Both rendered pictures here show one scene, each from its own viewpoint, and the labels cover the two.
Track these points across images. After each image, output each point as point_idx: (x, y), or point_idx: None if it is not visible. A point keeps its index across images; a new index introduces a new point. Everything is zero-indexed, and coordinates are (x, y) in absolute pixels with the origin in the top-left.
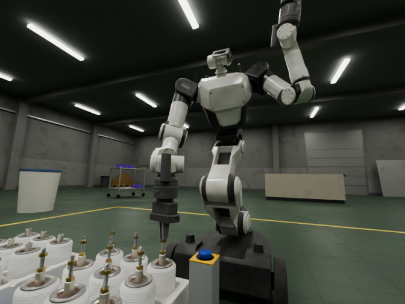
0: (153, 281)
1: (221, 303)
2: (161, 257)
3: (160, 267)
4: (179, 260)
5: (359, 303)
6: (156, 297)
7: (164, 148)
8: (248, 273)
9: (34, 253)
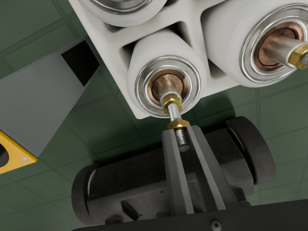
0: (85, 1)
1: (151, 139)
2: (162, 91)
3: (144, 67)
4: (226, 151)
5: (64, 204)
6: (131, 36)
7: None
8: (114, 184)
9: None
